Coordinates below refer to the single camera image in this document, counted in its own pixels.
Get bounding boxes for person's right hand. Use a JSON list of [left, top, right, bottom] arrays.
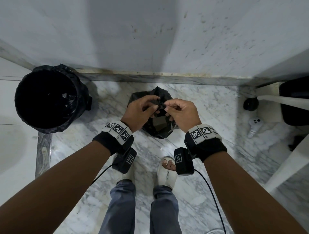
[[163, 98, 202, 133]]

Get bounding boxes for person's left hand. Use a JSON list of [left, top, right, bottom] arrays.
[[120, 94, 162, 132]]

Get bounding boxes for black plastic garbage bag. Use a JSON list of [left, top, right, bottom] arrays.
[[127, 86, 178, 139]]

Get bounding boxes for dark round trash bin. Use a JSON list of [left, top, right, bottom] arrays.
[[14, 64, 93, 134]]

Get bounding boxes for person's right forearm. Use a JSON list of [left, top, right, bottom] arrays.
[[204, 152, 307, 234]]

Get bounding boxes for person's left forearm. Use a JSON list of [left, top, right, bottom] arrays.
[[0, 140, 111, 234]]

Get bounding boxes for person's right foot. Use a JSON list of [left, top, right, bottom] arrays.
[[162, 159, 176, 172]]

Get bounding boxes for person's left white slipper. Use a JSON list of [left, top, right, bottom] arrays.
[[115, 166, 135, 186]]

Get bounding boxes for person's white slipper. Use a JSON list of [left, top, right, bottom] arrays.
[[115, 166, 135, 186], [157, 156, 179, 191]]

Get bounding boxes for person's right white slipper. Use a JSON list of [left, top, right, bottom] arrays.
[[157, 156, 179, 191]]

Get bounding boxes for person's left leg blue jeans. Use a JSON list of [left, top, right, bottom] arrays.
[[98, 180, 136, 234]]

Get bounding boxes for person's leg blue jeans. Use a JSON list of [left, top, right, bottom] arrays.
[[150, 185, 180, 234], [98, 180, 136, 234]]

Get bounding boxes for person's right leg blue jeans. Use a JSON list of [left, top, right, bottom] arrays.
[[150, 185, 180, 234]]

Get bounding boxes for black wristband with marker tiles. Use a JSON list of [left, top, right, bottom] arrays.
[[184, 123, 228, 162], [92, 120, 135, 156]]

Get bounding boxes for black round knob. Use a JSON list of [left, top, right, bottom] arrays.
[[243, 97, 259, 111]]

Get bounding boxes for white handheld controller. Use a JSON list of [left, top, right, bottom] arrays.
[[247, 117, 264, 138]]

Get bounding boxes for white plastic chair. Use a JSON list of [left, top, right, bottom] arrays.
[[256, 81, 309, 193]]

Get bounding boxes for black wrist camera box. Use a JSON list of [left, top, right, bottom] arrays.
[[111, 147, 137, 175], [173, 147, 195, 176]]

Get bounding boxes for thin black cable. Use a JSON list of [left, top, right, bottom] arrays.
[[194, 168, 226, 234], [92, 165, 114, 185]]

